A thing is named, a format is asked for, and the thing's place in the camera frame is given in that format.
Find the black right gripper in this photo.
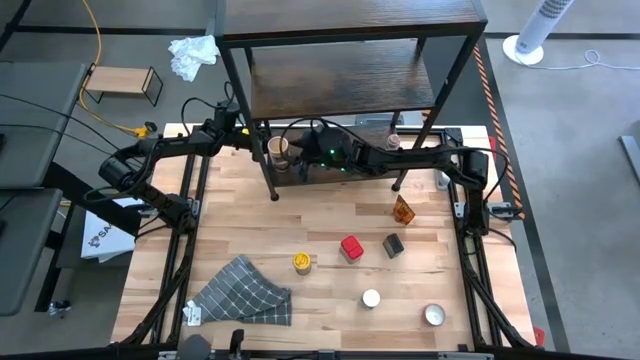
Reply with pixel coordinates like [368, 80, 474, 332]
[287, 125, 361, 182]

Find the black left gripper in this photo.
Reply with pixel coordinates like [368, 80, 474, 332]
[192, 124, 259, 151]

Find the gold lid spice jar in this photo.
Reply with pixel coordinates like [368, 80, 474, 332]
[266, 135, 291, 173]

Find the dark wood black-frame shelf unit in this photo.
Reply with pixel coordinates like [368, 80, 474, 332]
[207, 0, 489, 202]

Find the yellow lid spice bottle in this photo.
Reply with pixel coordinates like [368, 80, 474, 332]
[292, 251, 313, 276]

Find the red lid spice container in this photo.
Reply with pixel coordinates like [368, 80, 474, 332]
[339, 234, 366, 265]

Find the dark green spice tin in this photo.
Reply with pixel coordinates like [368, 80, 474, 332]
[382, 232, 405, 260]

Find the white lid spice jar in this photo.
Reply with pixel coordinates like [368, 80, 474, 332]
[360, 288, 382, 310]

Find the crumpled white paper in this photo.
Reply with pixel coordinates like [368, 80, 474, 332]
[168, 34, 220, 83]

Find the yellow plug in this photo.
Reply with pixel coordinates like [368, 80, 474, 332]
[133, 121, 159, 140]

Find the grey checked cloth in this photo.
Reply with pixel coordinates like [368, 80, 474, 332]
[182, 254, 294, 327]

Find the white printed box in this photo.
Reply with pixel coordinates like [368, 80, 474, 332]
[79, 197, 144, 265]

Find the small round candle tin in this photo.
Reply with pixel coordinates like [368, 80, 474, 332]
[422, 302, 447, 328]

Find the grey folding table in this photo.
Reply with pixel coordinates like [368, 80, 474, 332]
[0, 62, 90, 190]
[0, 188, 64, 317]

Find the silver caster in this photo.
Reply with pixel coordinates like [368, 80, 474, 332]
[47, 299, 71, 320]

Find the white tower fan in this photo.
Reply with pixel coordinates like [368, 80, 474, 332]
[501, 0, 575, 67]

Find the grey metal bar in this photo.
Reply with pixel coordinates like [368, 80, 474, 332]
[618, 134, 640, 186]

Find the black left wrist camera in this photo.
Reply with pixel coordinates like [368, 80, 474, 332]
[213, 101, 242, 132]

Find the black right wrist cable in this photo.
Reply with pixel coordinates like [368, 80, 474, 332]
[278, 116, 391, 154]

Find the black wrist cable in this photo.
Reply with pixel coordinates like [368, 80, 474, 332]
[278, 116, 391, 154]
[179, 82, 236, 136]

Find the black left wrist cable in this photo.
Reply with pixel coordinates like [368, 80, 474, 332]
[179, 82, 236, 136]

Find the small wooden wire-frame riser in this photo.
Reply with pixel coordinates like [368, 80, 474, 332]
[82, 64, 165, 108]

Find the yellow cable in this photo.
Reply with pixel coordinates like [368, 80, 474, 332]
[77, 0, 146, 139]

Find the black table leg frame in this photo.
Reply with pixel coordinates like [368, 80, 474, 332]
[33, 162, 141, 314]

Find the thin black cable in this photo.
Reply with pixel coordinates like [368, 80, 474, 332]
[0, 92, 121, 151]
[0, 122, 109, 154]

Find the white fan cable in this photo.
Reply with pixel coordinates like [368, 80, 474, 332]
[537, 48, 640, 72]

